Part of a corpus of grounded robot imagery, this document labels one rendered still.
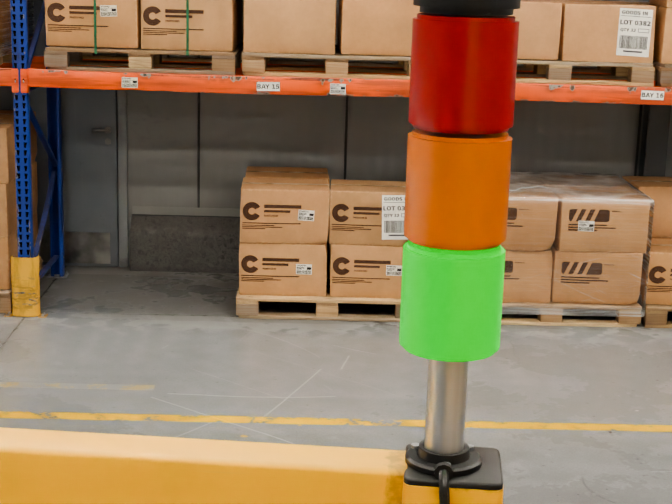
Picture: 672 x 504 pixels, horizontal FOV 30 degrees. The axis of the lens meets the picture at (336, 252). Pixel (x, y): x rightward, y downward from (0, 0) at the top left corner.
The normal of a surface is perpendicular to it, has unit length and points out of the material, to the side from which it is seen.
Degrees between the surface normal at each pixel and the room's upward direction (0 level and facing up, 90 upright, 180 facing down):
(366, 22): 90
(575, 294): 91
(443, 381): 90
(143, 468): 90
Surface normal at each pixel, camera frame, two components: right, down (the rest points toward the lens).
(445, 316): -0.21, 0.22
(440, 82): -0.46, 0.19
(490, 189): 0.55, 0.21
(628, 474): 0.03, -0.97
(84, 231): 0.02, 0.23
